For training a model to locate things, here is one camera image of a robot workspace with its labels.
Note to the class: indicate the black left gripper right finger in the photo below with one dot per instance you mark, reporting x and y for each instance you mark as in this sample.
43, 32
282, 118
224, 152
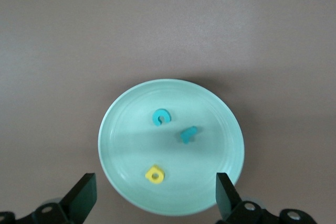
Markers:
231, 203

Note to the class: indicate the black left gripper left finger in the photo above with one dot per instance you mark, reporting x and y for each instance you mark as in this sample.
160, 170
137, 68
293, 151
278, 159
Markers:
78, 203

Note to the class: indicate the yellow letter p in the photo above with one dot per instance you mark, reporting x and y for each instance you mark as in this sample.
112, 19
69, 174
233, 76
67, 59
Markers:
148, 174

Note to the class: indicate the teal foam letter r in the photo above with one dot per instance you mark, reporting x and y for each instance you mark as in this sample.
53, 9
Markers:
187, 136

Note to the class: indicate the teal foam letter c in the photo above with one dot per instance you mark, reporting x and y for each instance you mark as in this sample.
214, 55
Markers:
156, 116

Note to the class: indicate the light green plate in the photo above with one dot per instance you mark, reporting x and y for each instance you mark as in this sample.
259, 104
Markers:
136, 150

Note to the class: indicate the brown table cover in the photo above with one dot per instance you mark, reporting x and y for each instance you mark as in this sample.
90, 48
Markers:
65, 37

